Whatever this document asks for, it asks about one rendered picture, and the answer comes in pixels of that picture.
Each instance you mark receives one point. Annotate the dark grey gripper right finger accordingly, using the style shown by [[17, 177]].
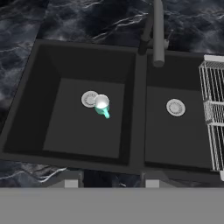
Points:
[[152, 178]]

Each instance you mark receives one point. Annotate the dark grey double sink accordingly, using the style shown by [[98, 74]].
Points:
[[87, 116]]

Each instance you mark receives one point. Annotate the grey sink tap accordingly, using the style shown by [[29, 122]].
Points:
[[157, 32]]

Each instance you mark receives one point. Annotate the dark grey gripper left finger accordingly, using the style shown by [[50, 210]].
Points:
[[71, 178]]

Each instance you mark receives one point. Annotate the teal mug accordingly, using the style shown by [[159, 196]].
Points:
[[102, 105]]

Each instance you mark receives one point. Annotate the round silver sink drain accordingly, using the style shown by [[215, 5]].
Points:
[[176, 107], [87, 99]]

